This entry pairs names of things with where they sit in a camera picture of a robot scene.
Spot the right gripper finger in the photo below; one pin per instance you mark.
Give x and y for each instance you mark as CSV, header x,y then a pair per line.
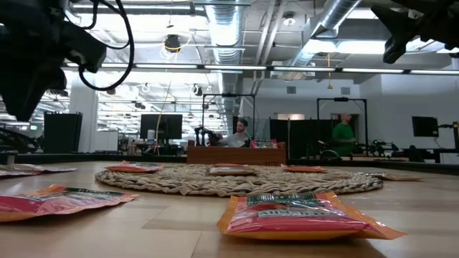
x,y
398,18

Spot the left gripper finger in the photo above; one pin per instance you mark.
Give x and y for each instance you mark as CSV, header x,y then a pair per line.
x,y
18,104

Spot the beige tea packet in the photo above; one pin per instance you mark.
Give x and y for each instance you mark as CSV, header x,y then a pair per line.
x,y
43,167
394,177
231,171

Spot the neighbour station robot arm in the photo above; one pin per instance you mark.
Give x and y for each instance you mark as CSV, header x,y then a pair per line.
x,y
204,136
383,146

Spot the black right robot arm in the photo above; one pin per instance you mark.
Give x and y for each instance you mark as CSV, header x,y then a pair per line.
x,y
452,28

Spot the black partition panel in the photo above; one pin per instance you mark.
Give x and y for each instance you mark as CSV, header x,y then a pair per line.
x,y
62,132
301,136

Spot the person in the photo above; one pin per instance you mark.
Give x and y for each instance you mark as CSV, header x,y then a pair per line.
x,y
238,134
343,134

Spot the black computer monitor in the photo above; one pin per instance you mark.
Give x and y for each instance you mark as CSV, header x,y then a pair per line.
x,y
161,126

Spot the wooden compartment tray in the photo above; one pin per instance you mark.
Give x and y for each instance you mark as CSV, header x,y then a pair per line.
x,y
233,156

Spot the round woven placemat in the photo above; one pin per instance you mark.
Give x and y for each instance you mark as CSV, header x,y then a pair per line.
x,y
233,184

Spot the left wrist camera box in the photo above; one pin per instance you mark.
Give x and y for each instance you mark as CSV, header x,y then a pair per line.
x,y
84,50

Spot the black wall monitor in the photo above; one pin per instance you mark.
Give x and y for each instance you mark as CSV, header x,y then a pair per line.
x,y
425,126

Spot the black aluminium table frame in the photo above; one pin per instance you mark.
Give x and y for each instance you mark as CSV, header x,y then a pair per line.
x,y
107,157

